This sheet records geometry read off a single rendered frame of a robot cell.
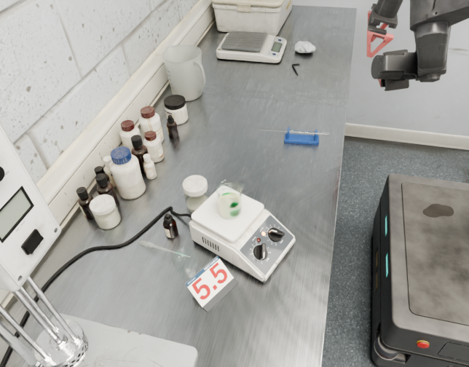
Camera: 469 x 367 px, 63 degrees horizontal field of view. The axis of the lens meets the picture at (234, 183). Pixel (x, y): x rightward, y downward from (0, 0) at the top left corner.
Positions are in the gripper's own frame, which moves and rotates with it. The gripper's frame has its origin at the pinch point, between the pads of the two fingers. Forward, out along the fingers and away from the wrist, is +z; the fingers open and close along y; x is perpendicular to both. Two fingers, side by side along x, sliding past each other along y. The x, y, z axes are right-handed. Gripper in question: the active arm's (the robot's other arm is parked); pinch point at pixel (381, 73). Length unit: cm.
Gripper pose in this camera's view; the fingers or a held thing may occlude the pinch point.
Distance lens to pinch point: 123.8
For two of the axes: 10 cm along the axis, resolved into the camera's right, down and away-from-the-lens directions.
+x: 9.9, -1.5, 0.7
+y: 1.3, 9.7, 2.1
